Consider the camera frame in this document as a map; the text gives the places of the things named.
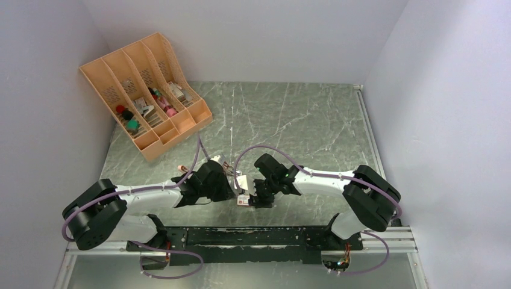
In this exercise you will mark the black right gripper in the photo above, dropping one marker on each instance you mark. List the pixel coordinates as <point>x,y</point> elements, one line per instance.
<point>257,200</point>

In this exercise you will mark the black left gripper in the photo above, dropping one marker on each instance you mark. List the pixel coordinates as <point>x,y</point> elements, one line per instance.
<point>226,192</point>

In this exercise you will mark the small staple box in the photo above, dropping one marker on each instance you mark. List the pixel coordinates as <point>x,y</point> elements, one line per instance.
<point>243,200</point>

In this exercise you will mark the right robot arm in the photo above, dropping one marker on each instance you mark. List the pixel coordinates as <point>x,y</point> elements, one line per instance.
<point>372,201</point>

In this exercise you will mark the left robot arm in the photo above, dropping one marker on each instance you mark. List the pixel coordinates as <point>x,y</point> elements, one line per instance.
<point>109,213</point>

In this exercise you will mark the grey white stapler in organizer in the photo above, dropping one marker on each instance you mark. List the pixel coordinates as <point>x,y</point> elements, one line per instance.
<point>148,111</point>

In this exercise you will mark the green stamp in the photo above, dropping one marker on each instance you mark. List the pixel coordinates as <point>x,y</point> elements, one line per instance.
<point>132,126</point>

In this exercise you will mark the black round stamp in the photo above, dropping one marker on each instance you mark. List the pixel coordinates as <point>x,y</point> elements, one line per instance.
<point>127,115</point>

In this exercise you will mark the peach plastic file organizer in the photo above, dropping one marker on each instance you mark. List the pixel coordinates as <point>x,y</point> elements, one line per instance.
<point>125,75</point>

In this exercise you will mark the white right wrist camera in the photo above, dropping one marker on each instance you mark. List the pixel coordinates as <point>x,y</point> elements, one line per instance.
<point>244,183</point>

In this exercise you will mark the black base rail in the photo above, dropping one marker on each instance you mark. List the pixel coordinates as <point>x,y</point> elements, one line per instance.
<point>251,244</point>

